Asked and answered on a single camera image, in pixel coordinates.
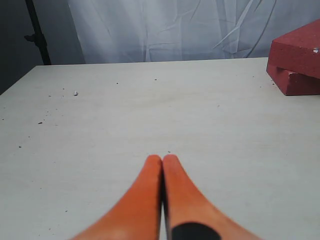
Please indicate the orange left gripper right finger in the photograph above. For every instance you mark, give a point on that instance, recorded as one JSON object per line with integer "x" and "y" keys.
{"x": 189, "y": 215}

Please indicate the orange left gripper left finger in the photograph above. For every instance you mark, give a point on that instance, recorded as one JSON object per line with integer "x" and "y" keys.
{"x": 137, "y": 215}

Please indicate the red brick tilted top left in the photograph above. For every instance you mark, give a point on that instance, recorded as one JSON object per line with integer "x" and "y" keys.
{"x": 298, "y": 50}

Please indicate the white backdrop cloth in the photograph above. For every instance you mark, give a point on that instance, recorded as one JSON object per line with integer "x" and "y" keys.
{"x": 127, "y": 31}

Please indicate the red brick under tilted brick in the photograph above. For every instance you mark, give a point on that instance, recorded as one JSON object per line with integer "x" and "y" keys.
{"x": 293, "y": 84}

